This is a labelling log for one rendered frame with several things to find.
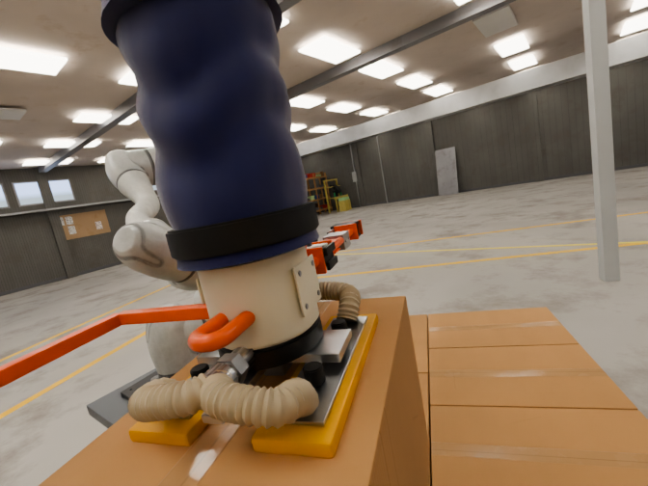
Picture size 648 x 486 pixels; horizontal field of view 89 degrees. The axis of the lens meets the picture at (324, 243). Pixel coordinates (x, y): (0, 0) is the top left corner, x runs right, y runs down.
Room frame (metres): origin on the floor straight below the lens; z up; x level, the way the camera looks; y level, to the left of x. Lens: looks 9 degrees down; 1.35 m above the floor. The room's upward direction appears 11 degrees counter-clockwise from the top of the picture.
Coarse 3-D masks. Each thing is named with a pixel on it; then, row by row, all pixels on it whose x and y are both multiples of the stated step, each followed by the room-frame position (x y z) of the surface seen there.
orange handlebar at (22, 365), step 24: (336, 240) 0.85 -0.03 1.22; (120, 312) 0.56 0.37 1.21; (144, 312) 0.53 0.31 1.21; (168, 312) 0.52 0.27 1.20; (192, 312) 0.50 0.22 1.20; (72, 336) 0.48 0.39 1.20; (96, 336) 0.51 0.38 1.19; (192, 336) 0.38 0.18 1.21; (216, 336) 0.37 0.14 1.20; (24, 360) 0.42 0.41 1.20; (48, 360) 0.44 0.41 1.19; (0, 384) 0.39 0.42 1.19
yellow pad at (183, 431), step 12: (192, 372) 0.48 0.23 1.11; (204, 372) 0.48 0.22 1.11; (168, 420) 0.41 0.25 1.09; (180, 420) 0.40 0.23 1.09; (192, 420) 0.40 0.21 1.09; (132, 432) 0.41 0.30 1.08; (144, 432) 0.40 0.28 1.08; (156, 432) 0.39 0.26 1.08; (168, 432) 0.39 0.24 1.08; (180, 432) 0.38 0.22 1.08; (192, 432) 0.38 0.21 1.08; (168, 444) 0.39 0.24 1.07; (180, 444) 0.38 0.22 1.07
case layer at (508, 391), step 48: (432, 336) 1.55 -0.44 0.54; (480, 336) 1.46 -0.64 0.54; (528, 336) 1.38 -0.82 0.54; (432, 384) 1.17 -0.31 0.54; (480, 384) 1.12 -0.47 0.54; (528, 384) 1.07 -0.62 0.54; (576, 384) 1.03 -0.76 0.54; (432, 432) 0.93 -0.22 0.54; (480, 432) 0.90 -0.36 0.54; (528, 432) 0.87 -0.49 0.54; (576, 432) 0.83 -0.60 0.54; (624, 432) 0.80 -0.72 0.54; (432, 480) 0.77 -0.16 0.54; (480, 480) 0.74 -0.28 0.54; (528, 480) 0.72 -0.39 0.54; (576, 480) 0.70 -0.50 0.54; (624, 480) 0.68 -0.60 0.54
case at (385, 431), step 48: (384, 336) 0.57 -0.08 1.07; (384, 384) 0.43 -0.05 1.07; (240, 432) 0.38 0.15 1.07; (384, 432) 0.36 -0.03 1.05; (48, 480) 0.37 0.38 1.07; (96, 480) 0.35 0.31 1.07; (144, 480) 0.34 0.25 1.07; (192, 480) 0.32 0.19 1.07; (240, 480) 0.31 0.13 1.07; (288, 480) 0.30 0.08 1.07; (336, 480) 0.29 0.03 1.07; (384, 480) 0.32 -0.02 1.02
